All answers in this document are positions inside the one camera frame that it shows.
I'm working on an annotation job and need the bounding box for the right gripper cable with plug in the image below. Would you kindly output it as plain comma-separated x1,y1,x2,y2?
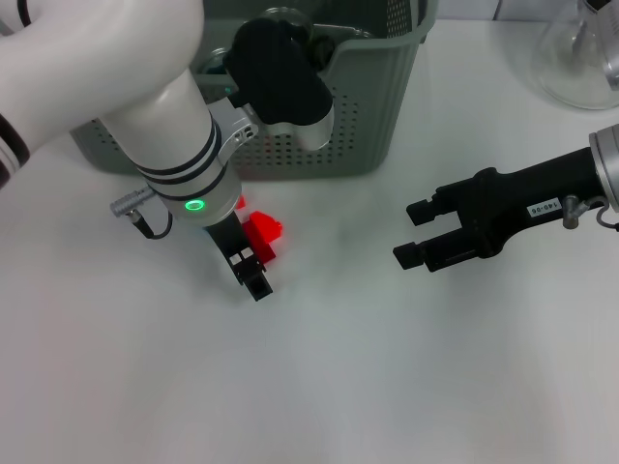
561,194,619,231

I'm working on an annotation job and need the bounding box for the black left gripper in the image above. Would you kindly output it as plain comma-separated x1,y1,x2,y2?
205,211,276,305

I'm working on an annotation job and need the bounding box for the clear glass carafe black handle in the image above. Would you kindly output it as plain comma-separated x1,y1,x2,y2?
530,0,619,111

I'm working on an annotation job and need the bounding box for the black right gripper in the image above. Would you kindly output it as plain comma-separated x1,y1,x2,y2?
392,147,606,274

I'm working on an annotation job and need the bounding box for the grey perforated plastic storage bin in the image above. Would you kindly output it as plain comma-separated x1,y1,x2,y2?
70,0,440,183

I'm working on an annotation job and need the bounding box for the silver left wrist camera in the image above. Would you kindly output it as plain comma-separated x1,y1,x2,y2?
221,17,336,152

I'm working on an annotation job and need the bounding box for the dark red toy brick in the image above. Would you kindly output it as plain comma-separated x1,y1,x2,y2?
244,221,278,265

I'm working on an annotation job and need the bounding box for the large bright red toy brick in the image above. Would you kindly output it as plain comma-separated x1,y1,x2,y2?
244,210,285,243

